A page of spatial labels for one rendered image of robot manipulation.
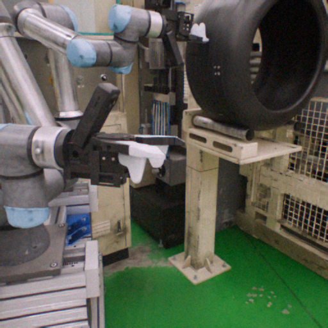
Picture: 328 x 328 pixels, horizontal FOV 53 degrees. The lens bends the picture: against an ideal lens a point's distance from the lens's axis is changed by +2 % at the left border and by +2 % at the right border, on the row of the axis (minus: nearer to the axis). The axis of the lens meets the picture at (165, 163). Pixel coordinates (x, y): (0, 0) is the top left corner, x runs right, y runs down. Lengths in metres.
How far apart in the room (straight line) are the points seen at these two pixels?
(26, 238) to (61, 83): 0.68
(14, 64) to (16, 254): 0.43
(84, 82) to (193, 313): 1.24
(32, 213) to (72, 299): 0.37
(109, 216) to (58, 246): 0.97
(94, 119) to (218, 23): 0.78
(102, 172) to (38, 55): 1.15
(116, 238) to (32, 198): 1.35
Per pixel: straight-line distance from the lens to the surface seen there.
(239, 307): 1.82
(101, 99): 0.53
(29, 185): 0.64
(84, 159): 0.58
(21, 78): 0.75
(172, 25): 1.14
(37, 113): 0.75
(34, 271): 0.87
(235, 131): 1.33
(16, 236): 0.88
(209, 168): 1.72
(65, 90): 1.37
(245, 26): 1.20
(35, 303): 0.98
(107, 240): 1.95
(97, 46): 1.01
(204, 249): 1.93
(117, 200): 1.86
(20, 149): 0.61
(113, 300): 1.84
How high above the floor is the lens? 1.21
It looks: 19 degrees down
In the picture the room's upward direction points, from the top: straight up
